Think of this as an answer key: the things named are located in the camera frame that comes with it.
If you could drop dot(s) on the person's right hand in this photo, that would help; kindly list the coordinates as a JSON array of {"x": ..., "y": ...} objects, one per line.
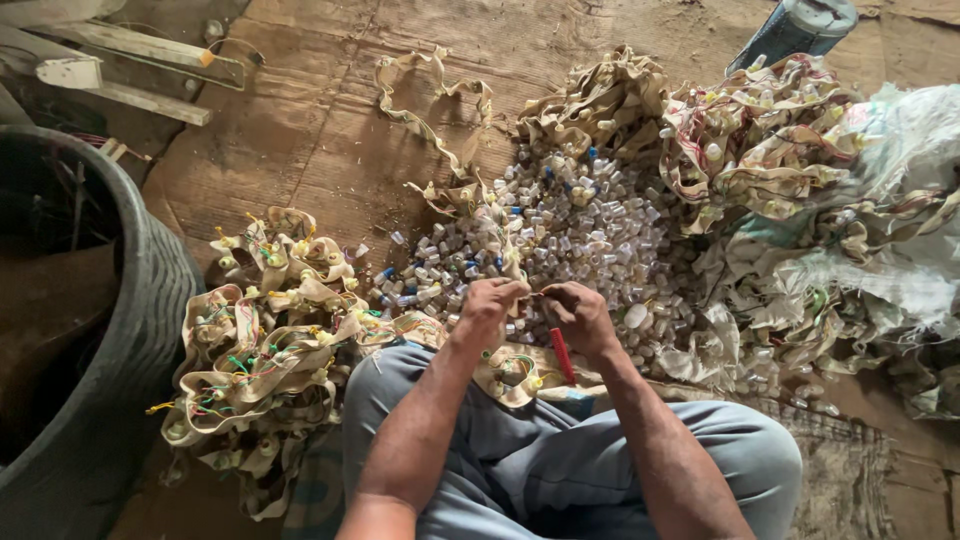
[{"x": 581, "y": 315}]

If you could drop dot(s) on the person's left hand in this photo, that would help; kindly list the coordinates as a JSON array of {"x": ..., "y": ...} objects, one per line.
[{"x": 486, "y": 301}]

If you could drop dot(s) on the person's right fingers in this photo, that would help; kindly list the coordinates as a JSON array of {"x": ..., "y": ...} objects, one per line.
[{"x": 556, "y": 296}]

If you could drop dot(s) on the person's left fingers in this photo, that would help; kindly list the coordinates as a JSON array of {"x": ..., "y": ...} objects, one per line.
[{"x": 511, "y": 289}]

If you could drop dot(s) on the pile of clear plastic caps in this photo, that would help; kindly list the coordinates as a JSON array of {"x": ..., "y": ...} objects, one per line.
[{"x": 555, "y": 240}]

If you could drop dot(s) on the person's grey trousers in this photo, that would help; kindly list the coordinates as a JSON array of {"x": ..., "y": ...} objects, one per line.
[{"x": 540, "y": 472}]

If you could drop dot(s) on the empty beige strip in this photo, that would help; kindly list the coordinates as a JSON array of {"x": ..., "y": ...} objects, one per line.
[{"x": 439, "y": 105}]

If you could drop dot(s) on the heap of tangled unprocessed strips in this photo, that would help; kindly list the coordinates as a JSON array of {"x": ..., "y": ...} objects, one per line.
[{"x": 750, "y": 172}]

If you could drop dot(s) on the brown cardboard floor sheet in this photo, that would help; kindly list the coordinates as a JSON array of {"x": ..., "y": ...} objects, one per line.
[{"x": 322, "y": 127}]

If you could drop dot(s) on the blue cylindrical container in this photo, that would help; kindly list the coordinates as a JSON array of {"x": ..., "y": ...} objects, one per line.
[{"x": 795, "y": 30}]

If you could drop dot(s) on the white woven plastic sack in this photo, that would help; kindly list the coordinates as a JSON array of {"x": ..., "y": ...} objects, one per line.
[{"x": 911, "y": 187}]

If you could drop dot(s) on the large grey plastic tub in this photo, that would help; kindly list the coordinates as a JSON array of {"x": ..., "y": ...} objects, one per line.
[{"x": 82, "y": 322}]

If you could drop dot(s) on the wooden plank frame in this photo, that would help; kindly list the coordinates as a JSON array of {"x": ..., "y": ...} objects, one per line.
[{"x": 112, "y": 67}]

